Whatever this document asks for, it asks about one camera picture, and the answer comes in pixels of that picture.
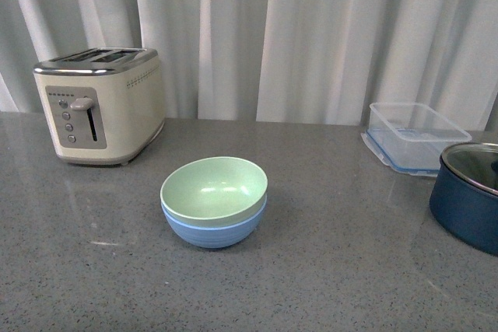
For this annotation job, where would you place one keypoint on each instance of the blue bowl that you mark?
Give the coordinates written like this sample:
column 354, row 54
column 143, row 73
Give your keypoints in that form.
column 217, row 237

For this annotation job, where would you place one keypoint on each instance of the green bowl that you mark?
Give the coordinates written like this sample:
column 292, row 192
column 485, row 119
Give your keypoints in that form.
column 215, row 192

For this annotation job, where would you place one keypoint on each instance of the clear plastic food container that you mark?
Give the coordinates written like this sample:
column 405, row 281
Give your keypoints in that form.
column 409, row 137

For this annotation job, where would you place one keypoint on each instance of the cream two-slot toaster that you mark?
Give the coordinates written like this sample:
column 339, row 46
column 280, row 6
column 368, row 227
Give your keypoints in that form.
column 103, row 106

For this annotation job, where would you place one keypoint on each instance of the glass pot lid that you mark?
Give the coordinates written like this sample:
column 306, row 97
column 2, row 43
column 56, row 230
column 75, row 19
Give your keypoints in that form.
column 474, row 163

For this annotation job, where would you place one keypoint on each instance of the dark blue pot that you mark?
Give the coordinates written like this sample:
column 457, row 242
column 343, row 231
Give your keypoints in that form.
column 465, row 211

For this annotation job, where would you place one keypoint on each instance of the white curtain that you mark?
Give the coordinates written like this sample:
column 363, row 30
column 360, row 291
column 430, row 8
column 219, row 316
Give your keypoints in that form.
column 305, row 61

